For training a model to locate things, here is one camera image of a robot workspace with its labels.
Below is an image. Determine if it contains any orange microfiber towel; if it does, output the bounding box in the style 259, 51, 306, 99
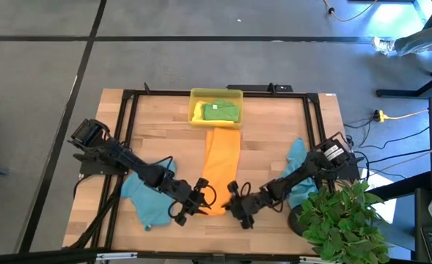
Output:
199, 126, 242, 216

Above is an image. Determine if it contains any large teal microfiber towel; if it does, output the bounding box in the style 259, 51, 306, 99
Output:
120, 159, 178, 232

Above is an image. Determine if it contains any silver metal bracket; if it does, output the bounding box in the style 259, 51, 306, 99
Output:
95, 251, 139, 262
299, 255, 343, 264

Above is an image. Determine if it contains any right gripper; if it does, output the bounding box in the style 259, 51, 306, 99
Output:
221, 180, 266, 230

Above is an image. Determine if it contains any small teal microfiber towel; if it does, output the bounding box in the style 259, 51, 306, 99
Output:
278, 137, 318, 210

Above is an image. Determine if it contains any green microfiber towel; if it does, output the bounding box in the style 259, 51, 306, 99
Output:
202, 98, 241, 123

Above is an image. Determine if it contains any person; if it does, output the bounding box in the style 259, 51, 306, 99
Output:
393, 22, 432, 58

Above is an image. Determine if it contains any yellow extension cord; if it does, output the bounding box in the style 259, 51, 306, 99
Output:
372, 108, 430, 123

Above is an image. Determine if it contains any black desk leg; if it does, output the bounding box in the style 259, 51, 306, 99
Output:
369, 171, 432, 201

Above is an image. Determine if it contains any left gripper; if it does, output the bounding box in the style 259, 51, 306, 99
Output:
174, 177, 213, 227

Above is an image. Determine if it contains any cream floor cable with plug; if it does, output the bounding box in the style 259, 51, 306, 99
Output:
322, 0, 380, 23

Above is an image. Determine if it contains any black metal table frame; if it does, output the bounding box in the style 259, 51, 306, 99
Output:
90, 82, 329, 252

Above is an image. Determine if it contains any yellow microfiber towel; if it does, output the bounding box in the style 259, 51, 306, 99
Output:
191, 100, 241, 126

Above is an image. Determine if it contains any person's shoe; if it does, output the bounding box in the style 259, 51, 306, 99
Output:
371, 35, 396, 56

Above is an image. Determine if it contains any yellow translucent plastic bin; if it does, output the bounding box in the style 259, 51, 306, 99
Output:
187, 87, 244, 130

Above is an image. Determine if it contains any black floor cable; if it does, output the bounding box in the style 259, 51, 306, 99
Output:
384, 126, 431, 144

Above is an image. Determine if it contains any black rig beam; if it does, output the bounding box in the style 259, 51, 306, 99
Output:
0, 248, 432, 264

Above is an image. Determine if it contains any black plant pot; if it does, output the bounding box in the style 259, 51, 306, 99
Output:
287, 204, 312, 238

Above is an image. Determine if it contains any green leafy plant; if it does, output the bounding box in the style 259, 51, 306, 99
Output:
296, 179, 391, 264

